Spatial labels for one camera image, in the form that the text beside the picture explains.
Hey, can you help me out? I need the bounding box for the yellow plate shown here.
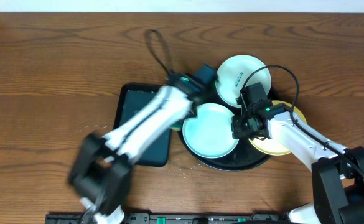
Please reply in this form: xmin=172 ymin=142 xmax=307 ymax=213
xmin=249 ymin=100 xmax=307 ymax=156

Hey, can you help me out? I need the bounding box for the light blue plate bottom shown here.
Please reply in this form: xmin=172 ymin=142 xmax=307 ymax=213
xmin=182 ymin=103 xmax=239 ymax=159

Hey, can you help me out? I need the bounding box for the light blue plate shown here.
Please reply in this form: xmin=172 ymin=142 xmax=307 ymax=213
xmin=182 ymin=103 xmax=239 ymax=159
xmin=215 ymin=55 xmax=271 ymax=108

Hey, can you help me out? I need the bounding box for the green and yellow sponge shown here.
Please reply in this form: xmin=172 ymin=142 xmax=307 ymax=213
xmin=170 ymin=120 xmax=184 ymax=131

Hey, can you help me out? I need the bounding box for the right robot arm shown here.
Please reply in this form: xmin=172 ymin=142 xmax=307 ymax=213
xmin=231 ymin=102 xmax=364 ymax=224

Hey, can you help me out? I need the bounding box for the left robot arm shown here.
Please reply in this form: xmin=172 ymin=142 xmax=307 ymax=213
xmin=68 ymin=73 xmax=215 ymax=223

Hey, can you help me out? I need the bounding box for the round black tray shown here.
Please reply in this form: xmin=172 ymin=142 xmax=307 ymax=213
xmin=178 ymin=89 xmax=271 ymax=171

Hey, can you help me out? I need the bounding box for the rectangular dark teal tray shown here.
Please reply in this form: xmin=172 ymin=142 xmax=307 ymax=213
xmin=113 ymin=83 xmax=172 ymax=167

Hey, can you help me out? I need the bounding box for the light blue plate top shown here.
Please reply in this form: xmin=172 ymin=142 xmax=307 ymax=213
xmin=215 ymin=55 xmax=271 ymax=108

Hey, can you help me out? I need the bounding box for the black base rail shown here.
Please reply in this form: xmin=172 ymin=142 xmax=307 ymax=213
xmin=44 ymin=212 xmax=290 ymax=224

